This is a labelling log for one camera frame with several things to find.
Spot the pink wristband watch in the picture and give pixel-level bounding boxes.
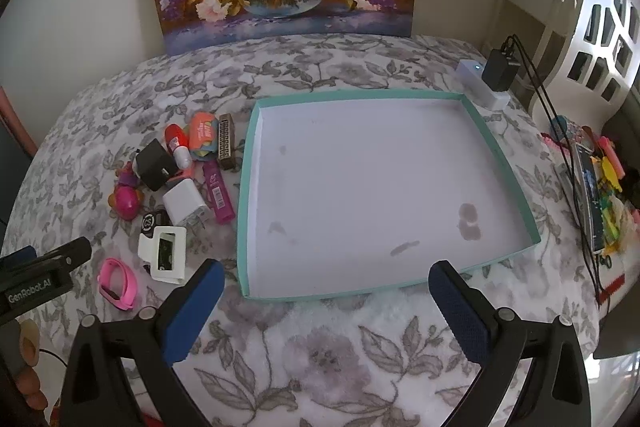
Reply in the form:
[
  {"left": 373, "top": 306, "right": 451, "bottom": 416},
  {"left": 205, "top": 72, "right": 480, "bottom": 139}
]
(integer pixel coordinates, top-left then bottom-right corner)
[{"left": 98, "top": 258, "right": 138, "bottom": 311}]

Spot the pink puppy toy figure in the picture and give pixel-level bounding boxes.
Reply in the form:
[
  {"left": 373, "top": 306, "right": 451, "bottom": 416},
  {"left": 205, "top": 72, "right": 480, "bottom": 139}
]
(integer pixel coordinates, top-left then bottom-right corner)
[{"left": 107, "top": 161, "right": 144, "bottom": 221}]

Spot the white wall charger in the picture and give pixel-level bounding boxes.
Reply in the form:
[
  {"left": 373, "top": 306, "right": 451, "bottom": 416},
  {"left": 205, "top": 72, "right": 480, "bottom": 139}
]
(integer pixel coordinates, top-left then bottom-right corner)
[{"left": 162, "top": 179, "right": 209, "bottom": 227}]

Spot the black cube charger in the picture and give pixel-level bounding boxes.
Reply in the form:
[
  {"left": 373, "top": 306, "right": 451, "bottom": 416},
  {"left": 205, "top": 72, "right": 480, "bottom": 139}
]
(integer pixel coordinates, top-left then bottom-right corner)
[{"left": 132, "top": 139, "right": 178, "bottom": 192}]

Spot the red glue bottle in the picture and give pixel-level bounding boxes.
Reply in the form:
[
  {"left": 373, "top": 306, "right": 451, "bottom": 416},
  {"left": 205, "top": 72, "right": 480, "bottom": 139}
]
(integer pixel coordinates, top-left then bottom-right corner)
[{"left": 164, "top": 124, "right": 192, "bottom": 170}]

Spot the orange blue utility knife pack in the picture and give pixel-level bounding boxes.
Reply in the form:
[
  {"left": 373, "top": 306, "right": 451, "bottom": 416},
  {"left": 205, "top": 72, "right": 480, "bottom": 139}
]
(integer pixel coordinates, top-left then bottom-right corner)
[{"left": 189, "top": 112, "right": 218, "bottom": 160}]

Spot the person's left hand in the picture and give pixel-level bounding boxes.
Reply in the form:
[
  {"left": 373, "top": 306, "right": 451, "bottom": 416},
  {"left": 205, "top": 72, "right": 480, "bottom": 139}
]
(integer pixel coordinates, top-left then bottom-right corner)
[{"left": 1, "top": 320, "right": 48, "bottom": 426}]

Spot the black round badge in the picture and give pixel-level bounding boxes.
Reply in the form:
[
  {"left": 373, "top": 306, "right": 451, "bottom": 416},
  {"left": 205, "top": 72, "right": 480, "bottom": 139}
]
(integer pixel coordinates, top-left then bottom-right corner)
[{"left": 141, "top": 208, "right": 171, "bottom": 239}]

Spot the magenta barcode tube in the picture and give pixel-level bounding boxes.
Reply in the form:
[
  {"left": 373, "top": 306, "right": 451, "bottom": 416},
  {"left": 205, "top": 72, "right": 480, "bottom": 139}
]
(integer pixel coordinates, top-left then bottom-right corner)
[{"left": 203, "top": 160, "right": 235, "bottom": 225}]

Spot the grey floral blanket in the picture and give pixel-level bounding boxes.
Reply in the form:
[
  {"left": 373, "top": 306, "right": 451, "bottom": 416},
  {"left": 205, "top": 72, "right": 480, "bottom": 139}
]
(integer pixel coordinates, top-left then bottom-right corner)
[{"left": 3, "top": 36, "right": 599, "bottom": 426}]

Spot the silver patterned lighter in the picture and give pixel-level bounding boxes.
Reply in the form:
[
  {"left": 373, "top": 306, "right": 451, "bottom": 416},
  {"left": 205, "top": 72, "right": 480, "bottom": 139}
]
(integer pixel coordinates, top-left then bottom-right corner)
[{"left": 217, "top": 114, "right": 236, "bottom": 170}]

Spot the colourful clutter pile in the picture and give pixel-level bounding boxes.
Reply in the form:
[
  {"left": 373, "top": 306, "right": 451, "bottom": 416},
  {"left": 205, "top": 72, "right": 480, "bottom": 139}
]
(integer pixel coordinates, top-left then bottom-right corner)
[{"left": 544, "top": 115, "right": 639, "bottom": 306}]

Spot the teal white shallow box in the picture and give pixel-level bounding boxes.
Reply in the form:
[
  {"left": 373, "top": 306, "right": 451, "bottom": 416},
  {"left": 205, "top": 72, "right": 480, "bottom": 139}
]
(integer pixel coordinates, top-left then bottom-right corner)
[{"left": 236, "top": 90, "right": 540, "bottom": 301}]

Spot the black plugged power adapter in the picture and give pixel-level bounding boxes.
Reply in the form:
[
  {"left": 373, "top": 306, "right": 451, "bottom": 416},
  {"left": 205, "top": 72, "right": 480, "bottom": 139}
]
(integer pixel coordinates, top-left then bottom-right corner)
[{"left": 482, "top": 49, "right": 521, "bottom": 92}]

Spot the white power strip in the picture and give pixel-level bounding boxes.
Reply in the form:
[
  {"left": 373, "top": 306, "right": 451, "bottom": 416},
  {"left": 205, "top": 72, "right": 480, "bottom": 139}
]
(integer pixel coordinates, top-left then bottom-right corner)
[{"left": 454, "top": 60, "right": 511, "bottom": 110}]

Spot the white lattice furniture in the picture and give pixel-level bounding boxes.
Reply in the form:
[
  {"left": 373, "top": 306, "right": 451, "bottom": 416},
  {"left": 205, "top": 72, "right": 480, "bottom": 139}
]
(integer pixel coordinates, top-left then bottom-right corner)
[{"left": 499, "top": 0, "right": 639, "bottom": 128}]

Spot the black power cable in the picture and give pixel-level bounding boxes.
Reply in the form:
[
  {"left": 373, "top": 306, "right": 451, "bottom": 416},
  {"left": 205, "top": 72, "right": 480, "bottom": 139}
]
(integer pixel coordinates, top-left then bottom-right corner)
[{"left": 501, "top": 33, "right": 614, "bottom": 303}]

